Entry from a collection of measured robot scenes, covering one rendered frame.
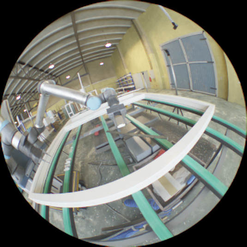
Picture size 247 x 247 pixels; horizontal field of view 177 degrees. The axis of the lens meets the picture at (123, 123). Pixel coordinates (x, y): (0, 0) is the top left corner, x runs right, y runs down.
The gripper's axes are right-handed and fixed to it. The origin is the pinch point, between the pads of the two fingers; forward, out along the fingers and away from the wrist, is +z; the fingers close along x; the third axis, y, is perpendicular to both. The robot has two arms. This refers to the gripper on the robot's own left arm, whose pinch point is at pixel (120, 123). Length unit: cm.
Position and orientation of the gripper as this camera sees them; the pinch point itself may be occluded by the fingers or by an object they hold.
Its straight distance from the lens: 52.0
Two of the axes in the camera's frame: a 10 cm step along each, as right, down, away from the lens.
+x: -9.4, 3.3, -0.2
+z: 3.0, 8.5, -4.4
